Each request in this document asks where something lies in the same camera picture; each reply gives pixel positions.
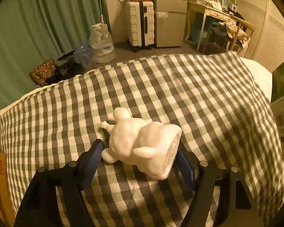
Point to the checkered cloth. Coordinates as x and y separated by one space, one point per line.
224 115

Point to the white plaster figurine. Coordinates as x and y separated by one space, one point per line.
151 146

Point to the white suitcase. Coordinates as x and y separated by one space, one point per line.
140 24

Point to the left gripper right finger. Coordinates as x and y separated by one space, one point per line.
236 206

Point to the cardboard box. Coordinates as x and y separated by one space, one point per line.
7 215

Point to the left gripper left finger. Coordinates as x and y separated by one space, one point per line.
39 206

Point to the small blue water bottle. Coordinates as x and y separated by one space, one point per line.
84 55

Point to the wooden chair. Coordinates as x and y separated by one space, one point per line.
229 35

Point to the patterned brown bag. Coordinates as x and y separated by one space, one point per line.
43 72

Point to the white dressing table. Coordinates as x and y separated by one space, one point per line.
200 16

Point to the large water bottle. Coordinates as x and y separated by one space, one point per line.
102 44

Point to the grey mini fridge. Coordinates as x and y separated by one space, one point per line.
170 20

